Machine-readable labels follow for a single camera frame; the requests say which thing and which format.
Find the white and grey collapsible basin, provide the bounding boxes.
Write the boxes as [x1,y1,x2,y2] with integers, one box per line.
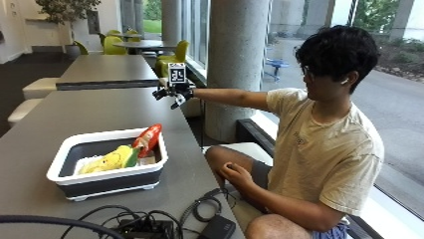
[46,126,171,203]

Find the concrete column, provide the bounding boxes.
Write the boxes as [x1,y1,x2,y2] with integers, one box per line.
[204,0,272,143]
[161,0,185,46]

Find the tangled black cables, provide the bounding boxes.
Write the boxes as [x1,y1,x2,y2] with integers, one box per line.
[59,203,187,239]

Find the green chair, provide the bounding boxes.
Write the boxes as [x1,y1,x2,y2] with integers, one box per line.
[125,29,144,43]
[72,40,91,56]
[103,35,131,56]
[155,40,192,80]

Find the potted indoor tree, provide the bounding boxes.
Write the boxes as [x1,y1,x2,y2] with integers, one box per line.
[34,0,104,61]

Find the white marker cube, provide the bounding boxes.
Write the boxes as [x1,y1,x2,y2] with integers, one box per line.
[168,62,189,85]

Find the coiled black cable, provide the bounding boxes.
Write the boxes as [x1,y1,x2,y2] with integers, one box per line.
[179,186,238,224]

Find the thick black curved cable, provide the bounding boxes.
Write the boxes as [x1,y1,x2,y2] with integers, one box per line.
[0,214,128,239]

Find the black electronics box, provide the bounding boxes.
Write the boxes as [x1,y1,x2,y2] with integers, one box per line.
[109,218,177,239]

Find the red snack packet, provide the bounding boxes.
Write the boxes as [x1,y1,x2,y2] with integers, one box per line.
[132,122,165,159]

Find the white packet in basin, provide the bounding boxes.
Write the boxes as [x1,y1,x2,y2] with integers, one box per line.
[137,154,160,166]

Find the cream t-shirt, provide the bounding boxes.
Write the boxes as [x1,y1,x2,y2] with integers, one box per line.
[265,87,386,217]

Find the grey shorts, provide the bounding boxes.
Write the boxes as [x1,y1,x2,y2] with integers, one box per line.
[249,158,351,239]

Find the round grey table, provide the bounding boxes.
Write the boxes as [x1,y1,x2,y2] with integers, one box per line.
[112,39,180,55]
[108,31,144,42]

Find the long grey table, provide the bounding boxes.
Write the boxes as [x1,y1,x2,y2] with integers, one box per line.
[55,54,161,92]

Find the blue outdoor seat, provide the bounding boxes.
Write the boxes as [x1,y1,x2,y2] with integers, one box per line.
[264,57,292,83]

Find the person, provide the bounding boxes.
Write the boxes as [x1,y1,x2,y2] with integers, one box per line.
[204,24,386,239]

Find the yellow corn soft toy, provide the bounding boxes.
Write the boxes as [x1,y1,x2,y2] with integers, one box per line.
[79,144,144,175]

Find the black power adapter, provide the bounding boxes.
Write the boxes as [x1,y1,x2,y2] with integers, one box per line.
[198,214,238,239]

